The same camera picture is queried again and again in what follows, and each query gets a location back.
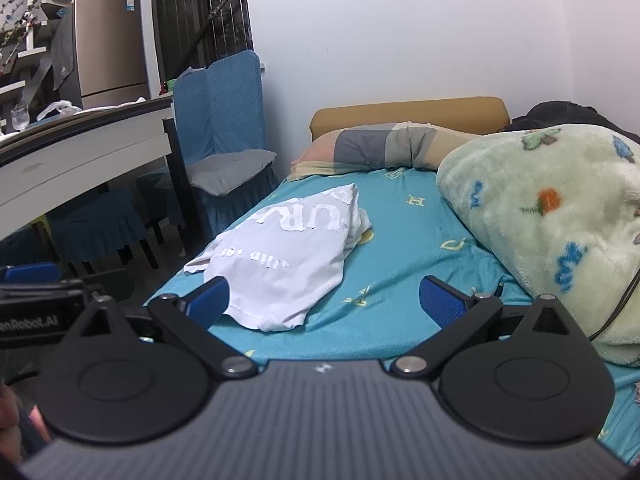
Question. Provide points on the grey seat cushion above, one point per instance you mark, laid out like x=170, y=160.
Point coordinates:
x=230, y=170

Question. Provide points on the dark cloth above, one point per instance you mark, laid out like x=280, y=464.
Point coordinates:
x=565, y=112

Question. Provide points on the blue covered chair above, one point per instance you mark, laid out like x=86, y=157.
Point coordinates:
x=220, y=110
x=95, y=230

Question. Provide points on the window with dark grille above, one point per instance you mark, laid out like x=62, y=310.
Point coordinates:
x=200, y=15

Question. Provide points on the clear drinking glass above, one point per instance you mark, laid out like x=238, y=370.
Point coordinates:
x=20, y=117

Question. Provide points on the bed with teal sheet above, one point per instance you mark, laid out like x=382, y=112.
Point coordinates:
x=400, y=260

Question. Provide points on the tan padded headboard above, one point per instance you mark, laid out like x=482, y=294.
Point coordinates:
x=410, y=112

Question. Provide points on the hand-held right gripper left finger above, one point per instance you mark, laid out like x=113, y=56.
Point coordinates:
x=207, y=302

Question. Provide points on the white desk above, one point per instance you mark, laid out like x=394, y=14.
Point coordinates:
x=75, y=155

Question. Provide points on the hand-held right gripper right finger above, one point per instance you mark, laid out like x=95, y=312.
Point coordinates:
x=440, y=302

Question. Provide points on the green printed fleece blanket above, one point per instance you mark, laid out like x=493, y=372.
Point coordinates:
x=550, y=240

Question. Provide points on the decorative flower branch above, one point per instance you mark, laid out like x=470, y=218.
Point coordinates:
x=20, y=5

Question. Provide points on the colour block pillow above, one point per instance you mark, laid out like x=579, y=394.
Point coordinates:
x=370, y=147

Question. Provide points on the small green pot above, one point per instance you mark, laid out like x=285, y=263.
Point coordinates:
x=170, y=85

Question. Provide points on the grey hanging cloth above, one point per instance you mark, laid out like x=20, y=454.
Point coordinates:
x=62, y=55

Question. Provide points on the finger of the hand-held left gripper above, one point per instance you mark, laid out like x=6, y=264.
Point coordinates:
x=30, y=273

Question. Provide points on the white t-shirt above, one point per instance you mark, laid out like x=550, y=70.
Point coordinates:
x=285, y=265

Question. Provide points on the white plastic bag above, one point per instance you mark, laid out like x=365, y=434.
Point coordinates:
x=57, y=110

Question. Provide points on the beige refrigerator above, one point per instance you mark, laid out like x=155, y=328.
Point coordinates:
x=110, y=50

